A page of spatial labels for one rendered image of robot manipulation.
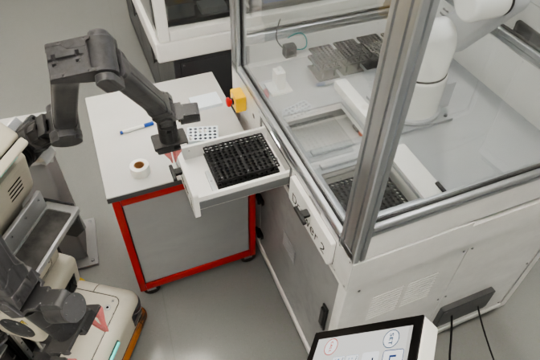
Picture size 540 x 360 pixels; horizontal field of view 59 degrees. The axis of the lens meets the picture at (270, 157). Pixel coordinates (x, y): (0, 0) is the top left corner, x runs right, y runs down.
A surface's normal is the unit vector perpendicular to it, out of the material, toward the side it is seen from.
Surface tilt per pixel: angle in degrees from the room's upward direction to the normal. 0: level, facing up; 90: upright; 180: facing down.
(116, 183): 0
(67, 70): 34
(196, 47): 90
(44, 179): 90
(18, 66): 0
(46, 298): 23
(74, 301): 63
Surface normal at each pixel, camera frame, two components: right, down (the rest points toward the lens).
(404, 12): -0.93, 0.25
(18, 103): 0.02, -0.71
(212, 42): 0.38, 0.65
